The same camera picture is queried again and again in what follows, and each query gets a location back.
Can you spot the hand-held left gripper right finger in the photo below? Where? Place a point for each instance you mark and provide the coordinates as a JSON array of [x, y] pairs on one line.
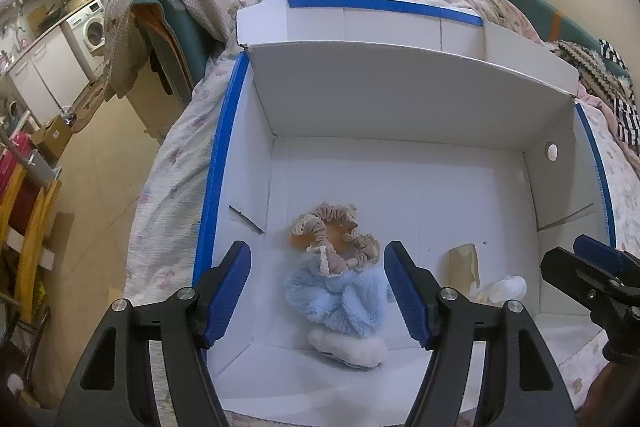
[[410, 297]]

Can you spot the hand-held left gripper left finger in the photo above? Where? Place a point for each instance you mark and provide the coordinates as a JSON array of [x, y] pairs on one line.
[[225, 297]]

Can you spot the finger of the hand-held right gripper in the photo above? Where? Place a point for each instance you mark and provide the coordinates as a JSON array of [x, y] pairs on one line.
[[575, 269], [602, 252]]

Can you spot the beige cloth piece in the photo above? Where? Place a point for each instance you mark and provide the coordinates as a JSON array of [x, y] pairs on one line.
[[462, 267]]

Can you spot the blue fluffy scrunchie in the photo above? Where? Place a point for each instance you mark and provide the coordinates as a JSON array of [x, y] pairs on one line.
[[340, 302]]

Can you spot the white gauze scrunchie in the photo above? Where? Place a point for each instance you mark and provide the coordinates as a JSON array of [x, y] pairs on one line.
[[505, 288]]

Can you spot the white fluffy scrunchie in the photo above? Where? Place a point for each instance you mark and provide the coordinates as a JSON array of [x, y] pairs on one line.
[[350, 348]]

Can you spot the beige lace scrunchie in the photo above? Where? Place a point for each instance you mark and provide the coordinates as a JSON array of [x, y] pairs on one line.
[[332, 232]]

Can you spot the white cardboard box blue tape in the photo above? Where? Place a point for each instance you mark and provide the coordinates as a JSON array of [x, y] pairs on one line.
[[400, 167]]

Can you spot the person's right forearm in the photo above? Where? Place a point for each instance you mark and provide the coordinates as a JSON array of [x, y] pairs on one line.
[[607, 399]]

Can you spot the bed with floral bedding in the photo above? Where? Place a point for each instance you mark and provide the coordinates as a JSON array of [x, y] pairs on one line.
[[165, 207]]

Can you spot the black white striped cloth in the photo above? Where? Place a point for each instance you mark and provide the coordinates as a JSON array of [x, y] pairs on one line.
[[622, 107]]

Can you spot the patterned knit pillow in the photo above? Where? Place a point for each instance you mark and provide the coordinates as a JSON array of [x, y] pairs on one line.
[[585, 67]]

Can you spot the yellow wooden rack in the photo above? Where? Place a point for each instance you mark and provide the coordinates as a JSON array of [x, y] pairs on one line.
[[27, 232]]

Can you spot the flat cardboard sheet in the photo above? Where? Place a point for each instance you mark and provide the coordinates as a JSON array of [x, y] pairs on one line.
[[90, 104]]

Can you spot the brown cardboard carton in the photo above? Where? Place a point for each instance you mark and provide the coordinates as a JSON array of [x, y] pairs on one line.
[[52, 137]]

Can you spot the red bag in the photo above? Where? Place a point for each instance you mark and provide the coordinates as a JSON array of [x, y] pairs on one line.
[[12, 177]]

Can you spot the teal headboard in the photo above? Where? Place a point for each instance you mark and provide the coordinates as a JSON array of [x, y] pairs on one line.
[[530, 7]]

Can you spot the white base cabinet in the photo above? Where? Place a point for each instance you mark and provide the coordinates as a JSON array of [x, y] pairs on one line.
[[45, 77]]

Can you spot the white washing machine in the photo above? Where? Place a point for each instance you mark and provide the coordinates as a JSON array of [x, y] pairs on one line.
[[90, 32]]

